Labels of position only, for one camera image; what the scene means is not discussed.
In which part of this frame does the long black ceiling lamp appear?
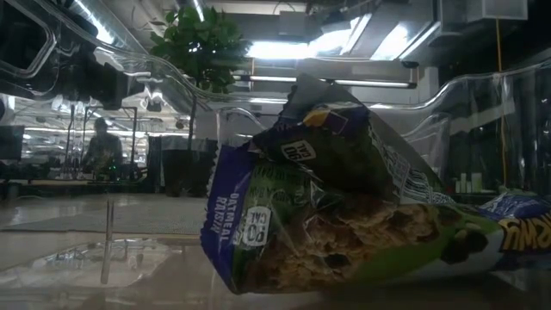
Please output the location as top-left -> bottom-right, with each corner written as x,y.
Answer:
232,73 -> 418,90

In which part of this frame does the clear plastic bin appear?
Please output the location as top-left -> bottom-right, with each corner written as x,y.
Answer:
214,106 -> 452,203
0,0 -> 551,310

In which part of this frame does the green plant in black pot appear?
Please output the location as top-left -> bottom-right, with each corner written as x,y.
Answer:
149,3 -> 253,197

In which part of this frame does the green oatmeal raisin granola bar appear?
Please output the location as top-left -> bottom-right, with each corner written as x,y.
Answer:
200,144 -> 551,296
251,72 -> 455,206

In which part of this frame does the person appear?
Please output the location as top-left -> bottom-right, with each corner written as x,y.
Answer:
81,116 -> 127,180

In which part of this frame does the black monitor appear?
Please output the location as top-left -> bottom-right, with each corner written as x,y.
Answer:
0,124 -> 26,161

